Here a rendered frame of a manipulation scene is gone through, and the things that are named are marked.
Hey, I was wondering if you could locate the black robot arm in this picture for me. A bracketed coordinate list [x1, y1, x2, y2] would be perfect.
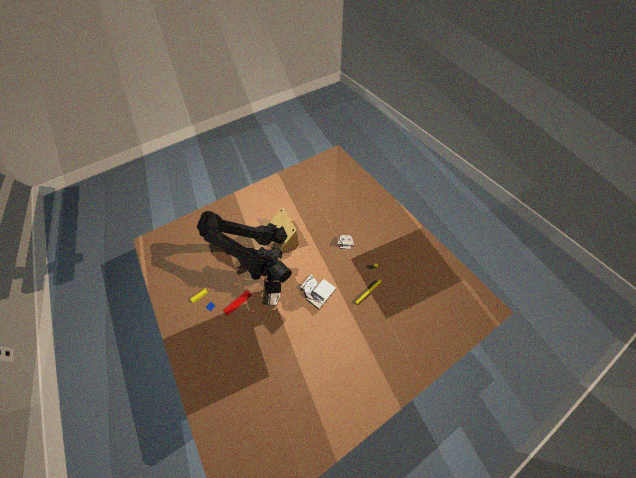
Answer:
[197, 211, 292, 283]

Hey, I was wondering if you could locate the red curved bar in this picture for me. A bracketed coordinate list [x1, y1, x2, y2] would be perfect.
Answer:
[224, 290, 252, 316]

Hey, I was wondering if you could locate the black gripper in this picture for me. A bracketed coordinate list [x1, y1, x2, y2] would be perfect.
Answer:
[264, 249, 282, 294]

